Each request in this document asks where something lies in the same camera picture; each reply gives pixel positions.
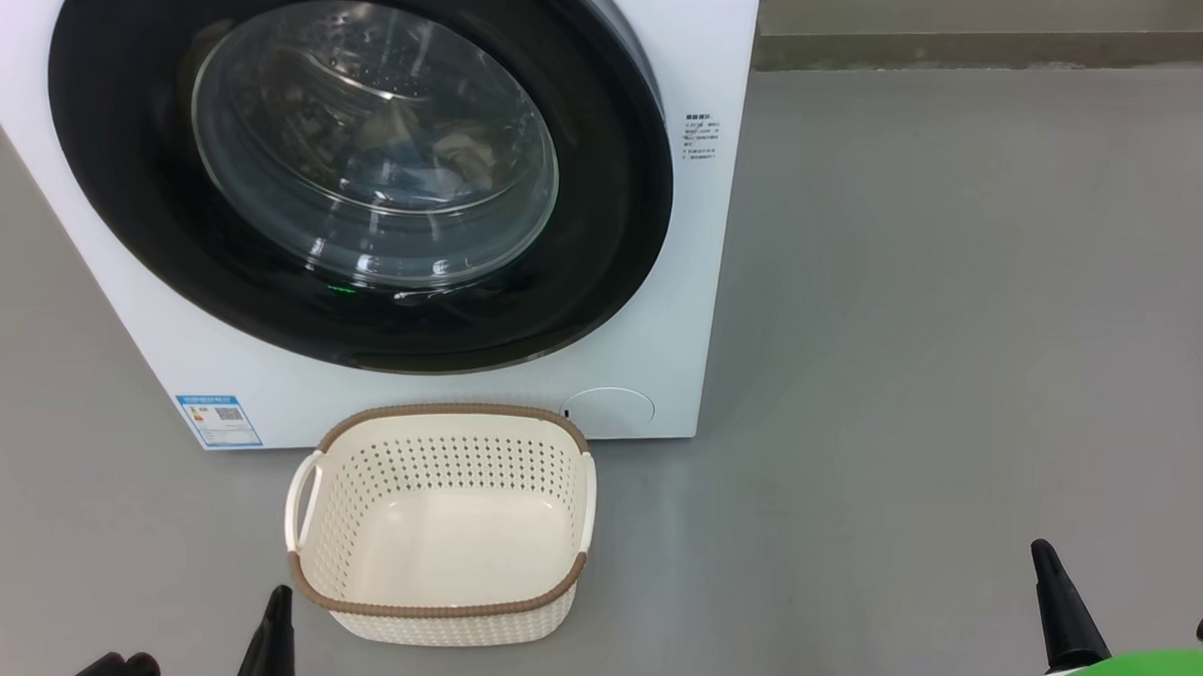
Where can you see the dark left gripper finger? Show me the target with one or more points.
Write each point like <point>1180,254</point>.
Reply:
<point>271,647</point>

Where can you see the blue cartoon print garment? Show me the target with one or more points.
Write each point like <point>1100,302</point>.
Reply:
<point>407,176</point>

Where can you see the cream fabric garment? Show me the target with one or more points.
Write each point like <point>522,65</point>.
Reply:
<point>463,153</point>

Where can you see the cream perforated laundry basket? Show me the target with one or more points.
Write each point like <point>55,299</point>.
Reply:
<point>435,532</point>

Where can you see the white front-load washing machine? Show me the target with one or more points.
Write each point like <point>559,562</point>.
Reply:
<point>684,281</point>

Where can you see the blue energy label sticker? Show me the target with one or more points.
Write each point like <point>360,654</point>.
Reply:
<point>218,422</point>

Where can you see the round white filter cover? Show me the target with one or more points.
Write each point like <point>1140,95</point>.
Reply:
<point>609,413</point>

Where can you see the white printed text sticker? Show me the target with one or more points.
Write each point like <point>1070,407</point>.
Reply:
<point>701,139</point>

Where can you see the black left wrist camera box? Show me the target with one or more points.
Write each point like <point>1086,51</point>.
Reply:
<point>120,668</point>

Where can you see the grey wall baseboard strip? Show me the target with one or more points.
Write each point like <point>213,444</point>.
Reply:
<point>972,49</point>

